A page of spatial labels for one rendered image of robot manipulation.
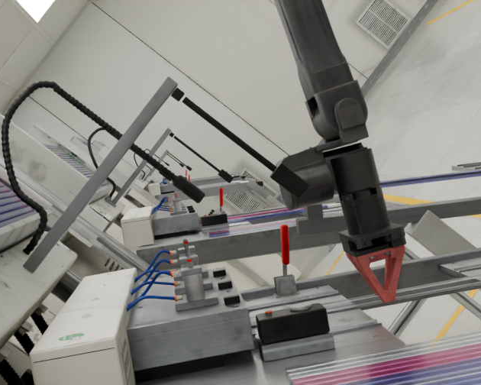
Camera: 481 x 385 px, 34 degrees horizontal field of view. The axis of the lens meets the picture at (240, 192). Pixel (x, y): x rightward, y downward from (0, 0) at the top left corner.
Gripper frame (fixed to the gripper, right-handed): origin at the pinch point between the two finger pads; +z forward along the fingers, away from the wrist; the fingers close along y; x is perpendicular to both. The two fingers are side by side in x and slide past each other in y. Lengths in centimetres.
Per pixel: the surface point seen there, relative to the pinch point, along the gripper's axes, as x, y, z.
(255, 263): 20, -451, 61
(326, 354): -12.5, 19.7, -0.4
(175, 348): -28.1, 16.7, -4.8
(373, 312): 59, -289, 77
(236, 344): -21.5, 16.8, -3.3
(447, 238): 26, -47, 4
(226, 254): -15, -96, 2
